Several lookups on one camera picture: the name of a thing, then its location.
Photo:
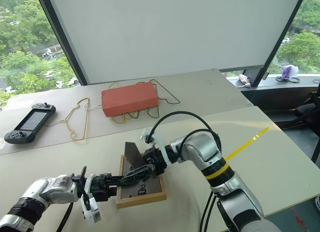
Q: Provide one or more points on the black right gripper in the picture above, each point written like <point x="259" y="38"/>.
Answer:
<point x="156" y="161"/>

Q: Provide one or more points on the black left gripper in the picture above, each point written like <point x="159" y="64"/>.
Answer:
<point x="100" y="185"/>

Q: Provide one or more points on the wooden picture frame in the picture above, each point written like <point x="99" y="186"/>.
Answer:
<point x="145" y="192"/>

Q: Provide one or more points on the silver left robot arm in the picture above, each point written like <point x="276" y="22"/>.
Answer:
<point x="53" y="189"/>

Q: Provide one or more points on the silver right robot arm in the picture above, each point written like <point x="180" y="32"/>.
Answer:
<point x="215" y="156"/>

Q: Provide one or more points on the black board stand foot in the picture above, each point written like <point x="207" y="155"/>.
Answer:
<point x="255" y="76"/>

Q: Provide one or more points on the orange cardboard box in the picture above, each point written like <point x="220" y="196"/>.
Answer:
<point x="128" y="99"/>

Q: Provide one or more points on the black handheld game console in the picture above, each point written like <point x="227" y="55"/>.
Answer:
<point x="31" y="123"/>

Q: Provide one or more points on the yellow plastic strip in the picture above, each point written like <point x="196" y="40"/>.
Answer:
<point x="246" y="144"/>

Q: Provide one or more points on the pink folded umbrella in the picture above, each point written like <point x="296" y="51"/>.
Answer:
<point x="243" y="81"/>

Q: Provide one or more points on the large white board panel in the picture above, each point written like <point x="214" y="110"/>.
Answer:
<point x="175" y="34"/>

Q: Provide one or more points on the black office chair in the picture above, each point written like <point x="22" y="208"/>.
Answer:
<point x="307" y="111"/>

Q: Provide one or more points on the white shoe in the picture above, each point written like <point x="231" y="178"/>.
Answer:
<point x="318" y="202"/>

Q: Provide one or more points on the purple and white bag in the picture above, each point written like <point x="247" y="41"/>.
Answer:
<point x="289" y="71"/>

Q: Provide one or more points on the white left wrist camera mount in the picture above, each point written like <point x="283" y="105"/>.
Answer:
<point x="91" y="212"/>

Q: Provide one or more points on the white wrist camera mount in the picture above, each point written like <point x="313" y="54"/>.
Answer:
<point x="160" y="144"/>
<point x="91" y="212"/>

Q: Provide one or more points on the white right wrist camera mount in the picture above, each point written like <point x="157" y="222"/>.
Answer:
<point x="160" y="144"/>

